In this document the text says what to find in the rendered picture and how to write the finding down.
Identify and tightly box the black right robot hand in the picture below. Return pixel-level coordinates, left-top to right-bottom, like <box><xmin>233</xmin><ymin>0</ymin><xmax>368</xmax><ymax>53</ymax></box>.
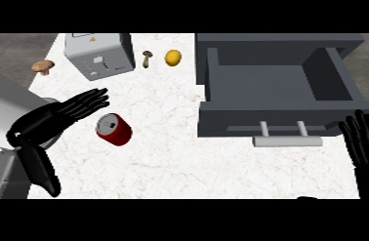
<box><xmin>338</xmin><ymin>108</ymin><xmax>369</xmax><ymax>200</ymax></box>

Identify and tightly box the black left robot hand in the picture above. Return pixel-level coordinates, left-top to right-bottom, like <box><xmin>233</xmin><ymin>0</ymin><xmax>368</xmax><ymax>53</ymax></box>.
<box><xmin>5</xmin><ymin>87</ymin><xmax>111</xmax><ymax>199</ymax></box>

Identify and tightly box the red can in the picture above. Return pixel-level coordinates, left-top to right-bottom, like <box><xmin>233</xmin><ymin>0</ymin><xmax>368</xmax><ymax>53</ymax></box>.
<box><xmin>93</xmin><ymin>112</ymin><xmax>134</xmax><ymax>147</ymax></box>

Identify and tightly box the dark grey open drawer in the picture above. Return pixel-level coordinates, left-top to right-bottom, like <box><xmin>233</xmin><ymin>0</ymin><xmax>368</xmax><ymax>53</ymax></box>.
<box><xmin>196</xmin><ymin>47</ymin><xmax>369</xmax><ymax>139</ymax></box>

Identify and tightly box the large brown mushroom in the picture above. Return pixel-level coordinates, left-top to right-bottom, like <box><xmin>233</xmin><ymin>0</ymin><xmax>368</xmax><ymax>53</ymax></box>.
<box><xmin>31</xmin><ymin>60</ymin><xmax>56</xmax><ymax>77</ymax></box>

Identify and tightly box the grey toaster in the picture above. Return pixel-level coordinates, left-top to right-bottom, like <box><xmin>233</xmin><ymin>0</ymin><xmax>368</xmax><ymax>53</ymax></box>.
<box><xmin>64</xmin><ymin>32</ymin><xmax>137</xmax><ymax>82</ymax></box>

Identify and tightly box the small brown mushroom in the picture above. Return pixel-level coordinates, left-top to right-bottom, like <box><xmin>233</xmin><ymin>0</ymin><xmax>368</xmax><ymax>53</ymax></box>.
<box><xmin>142</xmin><ymin>50</ymin><xmax>155</xmax><ymax>69</ymax></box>

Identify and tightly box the yellow lemon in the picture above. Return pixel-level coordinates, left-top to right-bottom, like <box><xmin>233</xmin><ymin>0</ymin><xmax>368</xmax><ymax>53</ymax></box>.
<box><xmin>164</xmin><ymin>49</ymin><xmax>183</xmax><ymax>67</ymax></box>

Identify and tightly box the dark grey cabinet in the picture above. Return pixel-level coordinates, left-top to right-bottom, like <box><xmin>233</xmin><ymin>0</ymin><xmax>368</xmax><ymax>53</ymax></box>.
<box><xmin>195</xmin><ymin>32</ymin><xmax>366</xmax><ymax>87</ymax></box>

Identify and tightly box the pale grey drawer handle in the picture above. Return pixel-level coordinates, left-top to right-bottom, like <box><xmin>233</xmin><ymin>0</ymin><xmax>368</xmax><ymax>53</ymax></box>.
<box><xmin>252</xmin><ymin>120</ymin><xmax>325</xmax><ymax>148</ymax></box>

